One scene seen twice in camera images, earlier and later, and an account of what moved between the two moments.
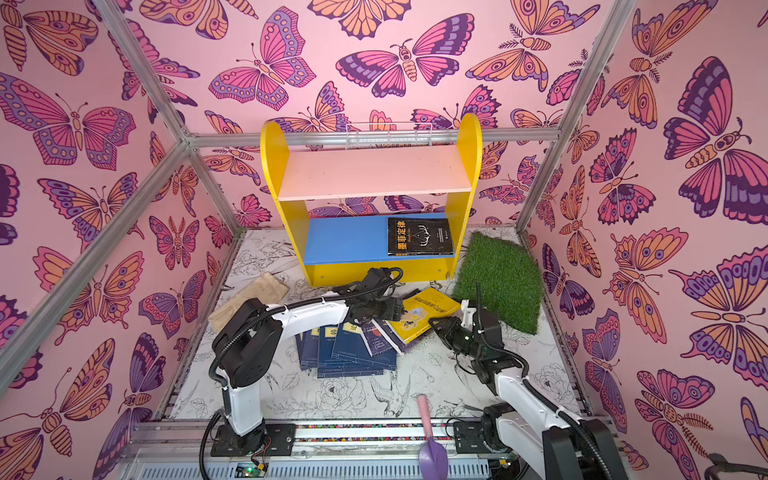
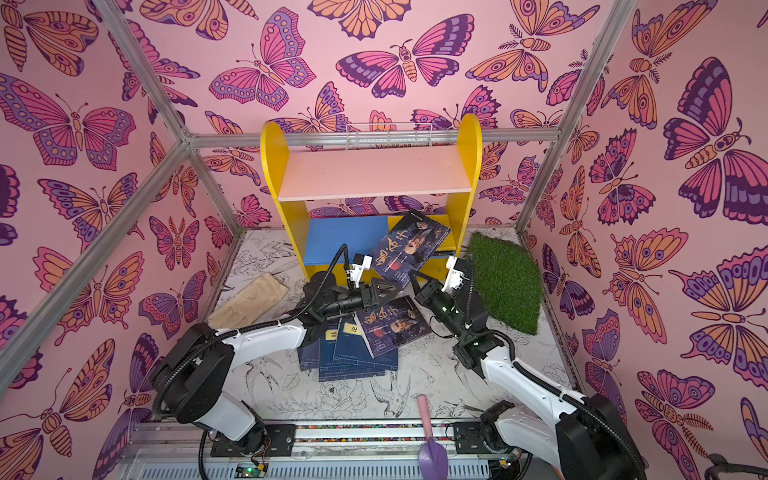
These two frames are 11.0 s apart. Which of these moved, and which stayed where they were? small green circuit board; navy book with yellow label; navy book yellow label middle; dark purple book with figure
Moved: dark purple book with figure
Stayed: navy book yellow label middle; small green circuit board; navy book with yellow label
